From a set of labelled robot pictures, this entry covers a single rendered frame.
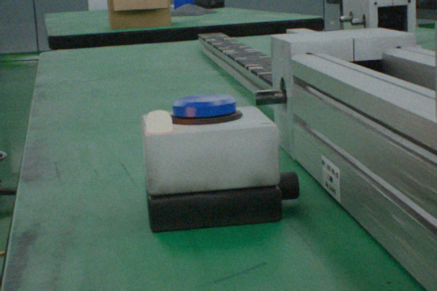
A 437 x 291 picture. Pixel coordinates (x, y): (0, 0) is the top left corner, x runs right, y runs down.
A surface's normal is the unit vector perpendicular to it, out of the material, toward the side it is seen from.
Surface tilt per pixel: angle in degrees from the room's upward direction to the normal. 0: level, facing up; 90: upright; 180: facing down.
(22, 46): 90
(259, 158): 90
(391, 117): 90
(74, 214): 0
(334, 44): 90
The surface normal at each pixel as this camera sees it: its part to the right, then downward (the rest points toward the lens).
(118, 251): -0.06, -0.98
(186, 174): 0.11, 0.18
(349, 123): -0.99, 0.07
